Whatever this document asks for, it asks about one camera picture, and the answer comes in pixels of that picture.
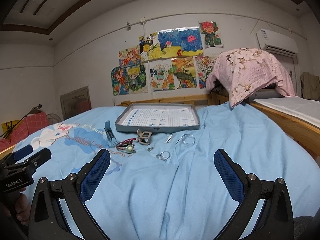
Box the pink floral blanket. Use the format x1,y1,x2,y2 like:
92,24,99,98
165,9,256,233
206,48,296,108

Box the yellow caution bag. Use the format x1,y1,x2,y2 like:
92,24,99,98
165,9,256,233
1,120,20,134

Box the goldfish popcorn drawing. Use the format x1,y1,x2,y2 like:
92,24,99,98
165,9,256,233
150,59,175,92

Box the red-haired character drawing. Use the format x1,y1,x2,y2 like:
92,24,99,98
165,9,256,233
199,21,223,48

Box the light blue cartoon bedsheet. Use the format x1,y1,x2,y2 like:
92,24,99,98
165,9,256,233
10,102,320,240

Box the blond boy drawing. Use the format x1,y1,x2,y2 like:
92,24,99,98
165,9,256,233
126,64,149,94

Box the white hair clip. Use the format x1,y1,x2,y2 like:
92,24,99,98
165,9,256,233
165,134,172,144

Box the beige grey hair claw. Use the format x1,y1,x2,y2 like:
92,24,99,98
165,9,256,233
137,129,152,145

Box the white air conditioner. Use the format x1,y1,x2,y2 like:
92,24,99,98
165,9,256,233
256,29,298,57

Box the yellow planet drawing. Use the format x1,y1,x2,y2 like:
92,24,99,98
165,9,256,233
139,32,162,62

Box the large silver bangle rings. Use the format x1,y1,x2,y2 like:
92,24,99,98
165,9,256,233
175,133,196,147

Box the white mattress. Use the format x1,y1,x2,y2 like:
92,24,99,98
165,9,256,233
253,97,320,128

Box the red black cord bracelet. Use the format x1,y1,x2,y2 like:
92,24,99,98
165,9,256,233
115,137,137,155

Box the red checked box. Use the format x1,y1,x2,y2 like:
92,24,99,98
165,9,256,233
0,112,49,151

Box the grey cardboard tray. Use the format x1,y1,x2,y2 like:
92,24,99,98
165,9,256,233
115,103,200,133

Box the blue orange anime drawing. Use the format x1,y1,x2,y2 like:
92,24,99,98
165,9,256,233
111,67,129,96

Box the wooden bed frame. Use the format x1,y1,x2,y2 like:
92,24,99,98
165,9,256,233
120,89,320,160

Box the person's left hand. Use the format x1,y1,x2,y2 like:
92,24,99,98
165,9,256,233
1,187,31,226

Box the blue jellyfish sea drawing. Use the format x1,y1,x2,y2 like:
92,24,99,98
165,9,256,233
158,27,203,59

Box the olive hanging garment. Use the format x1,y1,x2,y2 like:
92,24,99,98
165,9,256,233
300,72,320,101

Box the brown wall hatch door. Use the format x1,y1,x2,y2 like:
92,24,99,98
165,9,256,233
60,86,92,120

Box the orange-haired girl drawing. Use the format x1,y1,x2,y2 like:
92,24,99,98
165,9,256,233
119,46,141,67

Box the colourful 2024 poster drawing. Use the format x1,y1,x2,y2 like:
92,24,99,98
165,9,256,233
195,55,218,89

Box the brown hair tie with beads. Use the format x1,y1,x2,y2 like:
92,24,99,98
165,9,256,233
117,141,137,155

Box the orange landscape drawing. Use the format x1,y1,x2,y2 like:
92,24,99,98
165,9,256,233
171,56,197,89

